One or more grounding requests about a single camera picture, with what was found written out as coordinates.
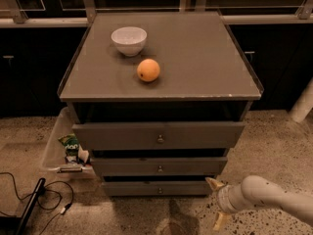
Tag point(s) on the grey drawer cabinet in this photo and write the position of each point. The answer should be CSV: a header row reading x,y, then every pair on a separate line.
x,y
203,77

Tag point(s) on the black bar on floor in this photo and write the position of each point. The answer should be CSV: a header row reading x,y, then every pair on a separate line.
x,y
38,190

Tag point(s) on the white post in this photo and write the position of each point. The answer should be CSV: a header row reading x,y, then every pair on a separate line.
x,y
304,104

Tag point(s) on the clear plastic bin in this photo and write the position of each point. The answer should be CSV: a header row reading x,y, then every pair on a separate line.
x,y
54,156

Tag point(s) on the grey drawer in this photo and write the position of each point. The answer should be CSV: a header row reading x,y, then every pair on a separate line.
x,y
159,166
158,135
157,188

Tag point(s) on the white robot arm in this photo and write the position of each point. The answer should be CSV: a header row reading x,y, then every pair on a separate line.
x,y
256,193

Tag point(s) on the white ceramic bowl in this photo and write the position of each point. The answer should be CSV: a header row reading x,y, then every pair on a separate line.
x,y
129,40

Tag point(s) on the grey middle drawer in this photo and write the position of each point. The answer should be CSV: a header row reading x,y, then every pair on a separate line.
x,y
159,166

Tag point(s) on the metal railing frame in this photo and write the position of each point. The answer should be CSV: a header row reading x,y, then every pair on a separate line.
x,y
61,13

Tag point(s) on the green snack bag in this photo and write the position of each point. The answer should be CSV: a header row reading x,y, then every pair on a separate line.
x,y
71,145

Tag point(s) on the orange fruit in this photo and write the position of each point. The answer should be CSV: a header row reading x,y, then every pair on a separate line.
x,y
148,70

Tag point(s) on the grey top drawer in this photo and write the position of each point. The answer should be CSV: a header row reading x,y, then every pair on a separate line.
x,y
158,135

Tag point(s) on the grey bottom drawer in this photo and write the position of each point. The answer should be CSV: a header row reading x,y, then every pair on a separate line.
x,y
157,188

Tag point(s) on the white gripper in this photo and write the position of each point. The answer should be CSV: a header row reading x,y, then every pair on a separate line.
x,y
222,197

